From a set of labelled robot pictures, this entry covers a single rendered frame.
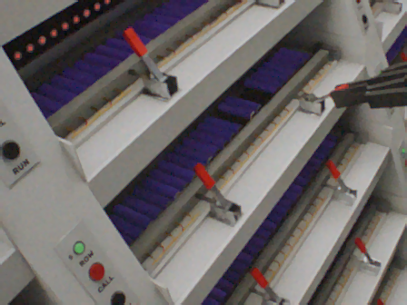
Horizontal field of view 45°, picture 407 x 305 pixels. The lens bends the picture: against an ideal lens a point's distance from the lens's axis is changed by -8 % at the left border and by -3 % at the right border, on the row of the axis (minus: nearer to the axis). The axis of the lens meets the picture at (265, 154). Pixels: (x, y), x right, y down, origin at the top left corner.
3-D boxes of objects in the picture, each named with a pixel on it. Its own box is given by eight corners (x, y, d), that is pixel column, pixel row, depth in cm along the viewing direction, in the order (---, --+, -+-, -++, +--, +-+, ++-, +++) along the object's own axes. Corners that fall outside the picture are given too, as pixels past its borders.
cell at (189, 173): (165, 166, 77) (200, 179, 75) (158, 173, 76) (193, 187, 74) (163, 157, 76) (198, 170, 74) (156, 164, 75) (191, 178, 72)
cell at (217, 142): (196, 135, 83) (230, 146, 80) (190, 142, 81) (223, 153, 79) (194, 126, 81) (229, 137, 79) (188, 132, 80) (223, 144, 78)
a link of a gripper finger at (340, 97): (375, 99, 77) (373, 101, 77) (338, 106, 82) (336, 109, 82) (367, 82, 76) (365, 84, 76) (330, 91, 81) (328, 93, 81)
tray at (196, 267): (363, 83, 100) (366, 41, 93) (181, 329, 61) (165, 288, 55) (275, 60, 108) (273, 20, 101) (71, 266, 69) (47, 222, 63)
